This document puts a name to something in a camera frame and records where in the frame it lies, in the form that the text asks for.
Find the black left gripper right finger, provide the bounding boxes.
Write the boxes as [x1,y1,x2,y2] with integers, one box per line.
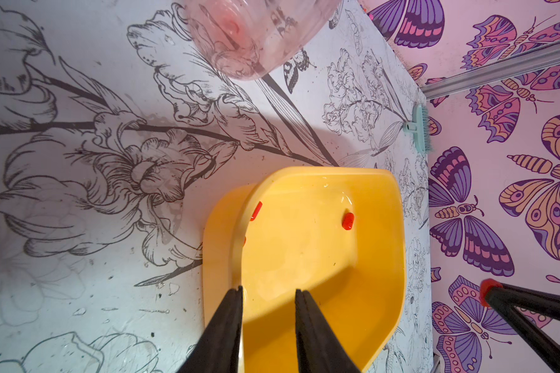
[295,289,360,373]

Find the pink spray bottle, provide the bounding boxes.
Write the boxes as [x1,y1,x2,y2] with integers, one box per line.
[184,0,341,80]

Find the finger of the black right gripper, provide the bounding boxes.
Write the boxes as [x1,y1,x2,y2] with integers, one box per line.
[487,283,560,325]
[490,302,560,372]

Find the red sleeve pair lower right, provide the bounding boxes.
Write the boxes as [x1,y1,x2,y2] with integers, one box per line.
[342,211,355,231]

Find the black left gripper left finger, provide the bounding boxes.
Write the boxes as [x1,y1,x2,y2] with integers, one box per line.
[177,286,244,373]

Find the yellow plastic storage tray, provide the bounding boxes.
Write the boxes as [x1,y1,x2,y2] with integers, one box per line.
[202,167,407,372]

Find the aluminium frame post right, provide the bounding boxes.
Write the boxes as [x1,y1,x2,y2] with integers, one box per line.
[421,41,560,100]

